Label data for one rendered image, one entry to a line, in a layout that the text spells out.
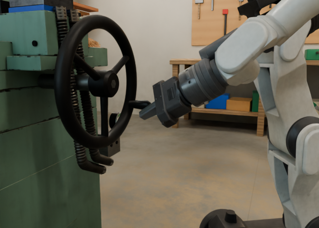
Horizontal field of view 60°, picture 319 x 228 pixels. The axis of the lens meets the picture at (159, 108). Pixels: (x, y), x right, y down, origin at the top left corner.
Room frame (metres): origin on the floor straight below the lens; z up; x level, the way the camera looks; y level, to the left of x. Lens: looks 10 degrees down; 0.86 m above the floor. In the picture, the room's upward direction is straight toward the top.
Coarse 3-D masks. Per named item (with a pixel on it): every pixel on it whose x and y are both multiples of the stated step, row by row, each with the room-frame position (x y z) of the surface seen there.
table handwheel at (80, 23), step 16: (96, 16) 0.58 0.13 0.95; (80, 32) 0.53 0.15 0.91; (112, 32) 0.64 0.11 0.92; (64, 48) 0.50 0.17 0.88; (128, 48) 0.70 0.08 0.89; (64, 64) 0.49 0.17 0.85; (80, 64) 0.53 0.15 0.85; (128, 64) 0.71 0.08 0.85; (48, 80) 0.65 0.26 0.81; (64, 80) 0.48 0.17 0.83; (80, 80) 0.62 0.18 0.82; (96, 80) 0.58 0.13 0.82; (112, 80) 0.60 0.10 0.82; (128, 80) 0.72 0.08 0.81; (64, 96) 0.48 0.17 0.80; (96, 96) 0.61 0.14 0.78; (112, 96) 0.61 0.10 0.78; (128, 96) 0.71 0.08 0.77; (64, 112) 0.48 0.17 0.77; (128, 112) 0.69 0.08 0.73; (80, 128) 0.51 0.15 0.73; (112, 128) 0.65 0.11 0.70; (80, 144) 0.53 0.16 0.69; (96, 144) 0.56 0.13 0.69
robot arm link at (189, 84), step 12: (180, 72) 0.62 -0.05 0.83; (192, 72) 0.59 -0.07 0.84; (156, 84) 0.66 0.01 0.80; (168, 84) 0.64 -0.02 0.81; (180, 84) 0.59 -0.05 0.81; (192, 84) 0.58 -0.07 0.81; (156, 96) 0.64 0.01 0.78; (168, 96) 0.62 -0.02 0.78; (180, 96) 0.60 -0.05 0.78; (192, 96) 0.58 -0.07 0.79; (204, 96) 0.58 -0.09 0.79; (156, 108) 0.61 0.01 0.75; (168, 108) 0.60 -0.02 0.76; (180, 108) 0.60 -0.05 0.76; (168, 120) 0.59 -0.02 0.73
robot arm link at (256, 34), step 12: (252, 24) 0.53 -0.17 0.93; (264, 24) 0.53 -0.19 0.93; (276, 24) 0.53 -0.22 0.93; (240, 36) 0.54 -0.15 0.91; (252, 36) 0.53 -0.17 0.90; (264, 36) 0.51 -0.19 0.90; (276, 36) 0.52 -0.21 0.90; (288, 36) 0.54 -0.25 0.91; (228, 48) 0.54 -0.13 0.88; (240, 48) 0.53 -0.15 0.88; (252, 48) 0.52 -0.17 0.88; (264, 48) 0.52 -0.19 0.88; (216, 60) 0.55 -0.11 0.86; (228, 60) 0.54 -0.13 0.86; (240, 60) 0.52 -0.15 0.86; (252, 60) 0.53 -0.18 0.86; (228, 72) 0.54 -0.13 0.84
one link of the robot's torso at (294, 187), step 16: (304, 128) 0.80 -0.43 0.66; (304, 144) 0.78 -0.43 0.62; (272, 160) 0.93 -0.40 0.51; (288, 160) 0.85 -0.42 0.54; (304, 160) 0.78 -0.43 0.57; (272, 176) 0.93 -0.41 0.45; (288, 176) 0.83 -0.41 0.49; (304, 176) 0.79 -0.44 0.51; (288, 192) 0.93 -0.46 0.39; (304, 192) 0.83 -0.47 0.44; (288, 208) 0.89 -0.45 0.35; (304, 208) 0.83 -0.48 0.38; (288, 224) 0.91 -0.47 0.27; (304, 224) 0.84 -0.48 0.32
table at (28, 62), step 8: (0, 48) 0.58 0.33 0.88; (8, 48) 0.60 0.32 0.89; (96, 48) 0.89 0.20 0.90; (104, 48) 0.93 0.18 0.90; (0, 56) 0.58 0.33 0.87; (8, 56) 0.59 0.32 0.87; (16, 56) 0.58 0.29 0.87; (24, 56) 0.57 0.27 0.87; (32, 56) 0.56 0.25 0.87; (40, 56) 0.56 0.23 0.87; (48, 56) 0.57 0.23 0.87; (56, 56) 0.60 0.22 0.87; (88, 56) 0.85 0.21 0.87; (96, 56) 0.89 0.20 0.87; (104, 56) 0.93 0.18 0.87; (0, 64) 0.58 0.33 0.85; (8, 64) 0.59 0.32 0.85; (16, 64) 0.58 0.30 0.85; (24, 64) 0.57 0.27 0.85; (32, 64) 0.56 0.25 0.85; (40, 64) 0.55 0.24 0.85; (48, 64) 0.57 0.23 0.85; (88, 64) 0.69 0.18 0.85; (96, 64) 0.89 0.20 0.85; (104, 64) 0.93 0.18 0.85
